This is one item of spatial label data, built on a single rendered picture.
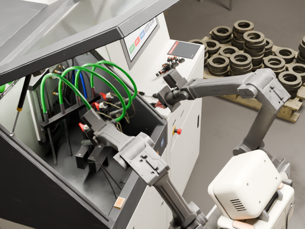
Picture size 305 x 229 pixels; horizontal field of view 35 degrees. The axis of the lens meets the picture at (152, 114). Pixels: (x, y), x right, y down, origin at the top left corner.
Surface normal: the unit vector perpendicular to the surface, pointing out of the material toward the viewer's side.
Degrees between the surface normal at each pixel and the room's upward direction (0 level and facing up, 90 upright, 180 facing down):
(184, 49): 0
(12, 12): 0
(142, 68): 76
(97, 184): 0
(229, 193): 90
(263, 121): 103
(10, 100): 90
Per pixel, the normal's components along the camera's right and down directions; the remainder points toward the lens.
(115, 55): 0.91, 0.01
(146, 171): -0.09, -0.33
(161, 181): 0.58, 0.50
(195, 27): -0.03, -0.77
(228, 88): -0.71, 0.57
